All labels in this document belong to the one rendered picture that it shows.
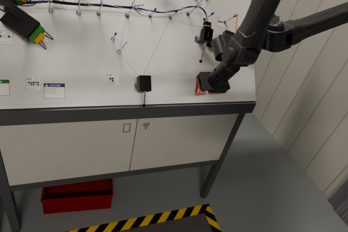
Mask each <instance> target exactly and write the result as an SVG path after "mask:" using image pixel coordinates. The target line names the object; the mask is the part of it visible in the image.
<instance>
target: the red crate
mask: <svg viewBox="0 0 348 232"><path fill-rule="evenodd" d="M112 197H113V179H112V178H111V179H103V180H95V181H88V182H80V183H72V184H64V185H57V186H49V187H43V190H42V195H41V200H40V202H42V206H43V213H44V214H49V213H50V214H51V213H61V212H73V211H85V210H87V211H88V210H97V209H109V208H111V203H112Z"/></svg>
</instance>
